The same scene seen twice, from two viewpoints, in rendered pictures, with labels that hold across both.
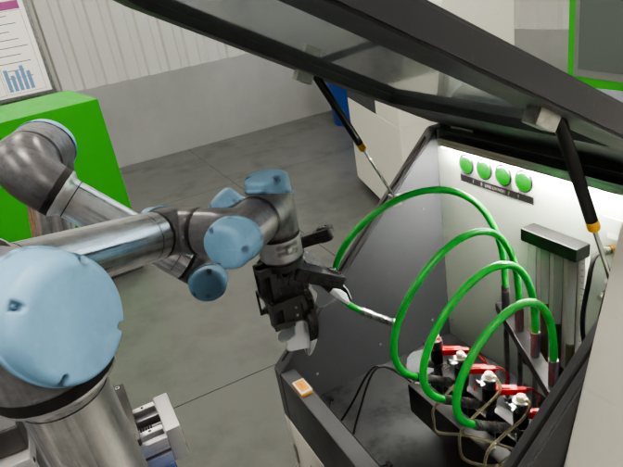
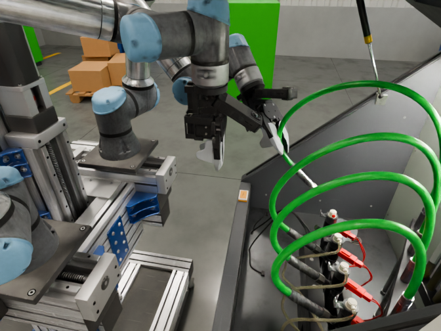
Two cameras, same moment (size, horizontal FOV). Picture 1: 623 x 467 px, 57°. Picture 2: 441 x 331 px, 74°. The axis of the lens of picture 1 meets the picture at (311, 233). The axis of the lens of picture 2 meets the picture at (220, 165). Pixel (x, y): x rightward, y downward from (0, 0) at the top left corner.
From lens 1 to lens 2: 0.56 m
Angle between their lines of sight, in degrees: 31
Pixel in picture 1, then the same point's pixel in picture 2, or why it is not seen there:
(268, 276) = (190, 92)
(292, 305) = (202, 123)
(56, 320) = not seen: outside the picture
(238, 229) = (134, 23)
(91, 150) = (265, 33)
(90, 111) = (273, 10)
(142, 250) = (72, 18)
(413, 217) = (390, 120)
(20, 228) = not seen: hidden behind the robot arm
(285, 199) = (210, 24)
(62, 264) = not seen: outside the picture
